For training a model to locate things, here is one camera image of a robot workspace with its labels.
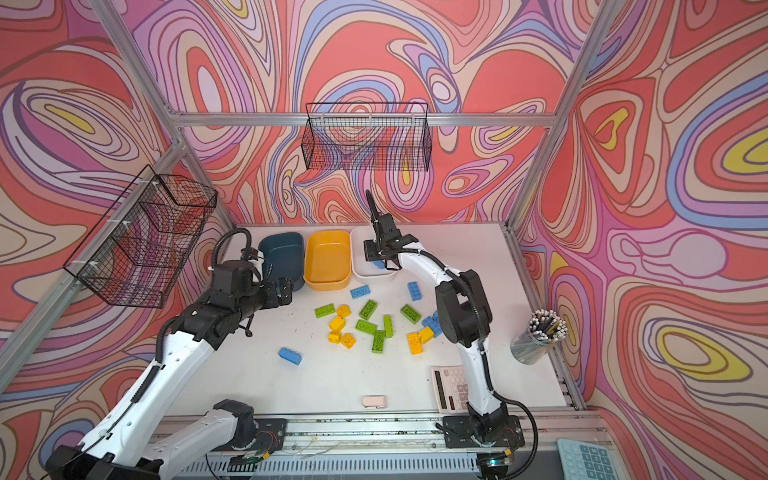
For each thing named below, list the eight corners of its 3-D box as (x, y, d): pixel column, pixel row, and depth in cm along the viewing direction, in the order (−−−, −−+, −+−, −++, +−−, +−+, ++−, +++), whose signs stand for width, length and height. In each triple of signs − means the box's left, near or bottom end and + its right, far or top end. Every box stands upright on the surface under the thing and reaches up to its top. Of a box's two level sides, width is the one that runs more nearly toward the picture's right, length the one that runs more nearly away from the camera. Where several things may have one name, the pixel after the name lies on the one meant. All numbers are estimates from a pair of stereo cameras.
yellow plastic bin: (302, 293, 103) (297, 282, 98) (314, 236, 121) (311, 224, 115) (349, 293, 103) (347, 282, 98) (354, 236, 121) (353, 224, 115)
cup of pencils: (513, 364, 87) (539, 338, 72) (506, 338, 92) (529, 309, 78) (541, 364, 87) (572, 338, 72) (533, 338, 92) (560, 309, 78)
